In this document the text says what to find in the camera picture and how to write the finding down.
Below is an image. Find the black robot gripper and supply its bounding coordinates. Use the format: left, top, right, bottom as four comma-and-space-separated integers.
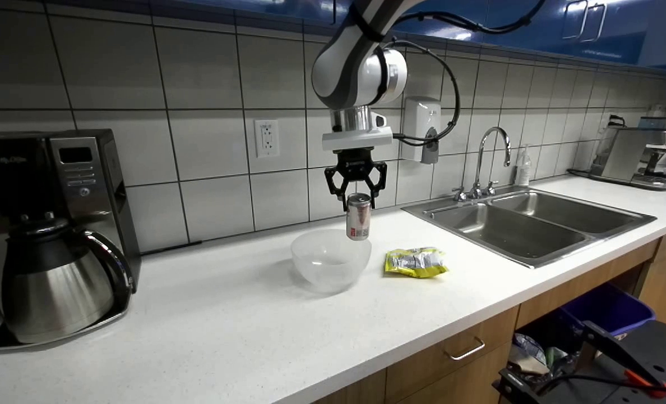
322, 145, 390, 214

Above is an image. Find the silver and red soda can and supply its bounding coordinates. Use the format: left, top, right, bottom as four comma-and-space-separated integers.
344, 190, 375, 242

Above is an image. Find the clear plastic bowl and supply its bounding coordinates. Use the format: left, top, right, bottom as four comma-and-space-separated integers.
290, 227, 375, 297

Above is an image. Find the yellow snack bag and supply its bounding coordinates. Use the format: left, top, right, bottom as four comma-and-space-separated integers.
382, 246, 451, 281

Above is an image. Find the chrome sink faucet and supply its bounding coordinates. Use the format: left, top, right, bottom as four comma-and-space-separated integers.
451, 124, 516, 203

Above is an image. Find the small dish soap bottle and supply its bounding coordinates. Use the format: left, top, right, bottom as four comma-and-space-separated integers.
514, 153, 534, 189

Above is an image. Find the stainless steel double sink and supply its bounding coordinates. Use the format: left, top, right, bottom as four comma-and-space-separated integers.
408, 186, 657, 269

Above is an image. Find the wooden drawer front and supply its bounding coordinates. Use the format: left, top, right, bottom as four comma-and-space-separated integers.
383, 305, 521, 404

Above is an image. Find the silver espresso machine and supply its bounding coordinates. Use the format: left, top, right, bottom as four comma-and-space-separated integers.
588, 122, 666, 194

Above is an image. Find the blue plastic bin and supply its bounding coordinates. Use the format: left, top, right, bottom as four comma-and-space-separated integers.
559, 287, 657, 341

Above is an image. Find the black coffee maker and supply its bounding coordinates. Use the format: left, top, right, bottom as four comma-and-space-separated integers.
0, 127, 143, 354

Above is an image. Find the black tool with orange grip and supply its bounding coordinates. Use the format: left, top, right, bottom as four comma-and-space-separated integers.
494, 322, 666, 404

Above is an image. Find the stainless steel coffee carafe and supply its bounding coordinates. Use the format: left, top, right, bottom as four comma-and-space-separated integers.
0, 216, 136, 349

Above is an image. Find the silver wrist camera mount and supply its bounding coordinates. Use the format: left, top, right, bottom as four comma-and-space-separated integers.
321, 124, 396, 154

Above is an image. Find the white wall soap dispenser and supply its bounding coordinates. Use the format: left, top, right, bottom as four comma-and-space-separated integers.
400, 97, 444, 166

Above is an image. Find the white wall power outlet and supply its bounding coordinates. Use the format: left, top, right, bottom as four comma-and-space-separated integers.
254, 120, 283, 160

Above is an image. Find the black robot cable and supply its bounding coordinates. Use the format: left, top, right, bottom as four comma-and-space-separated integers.
389, 0, 549, 150

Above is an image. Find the silver drawer handle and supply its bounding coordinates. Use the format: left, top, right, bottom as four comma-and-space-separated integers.
449, 337, 490, 364

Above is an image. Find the blue glossy wall cabinet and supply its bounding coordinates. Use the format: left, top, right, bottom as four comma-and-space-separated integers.
47, 0, 666, 75

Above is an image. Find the silver wall cabinet handle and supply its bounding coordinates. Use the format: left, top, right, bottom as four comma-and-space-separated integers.
569, 0, 611, 46

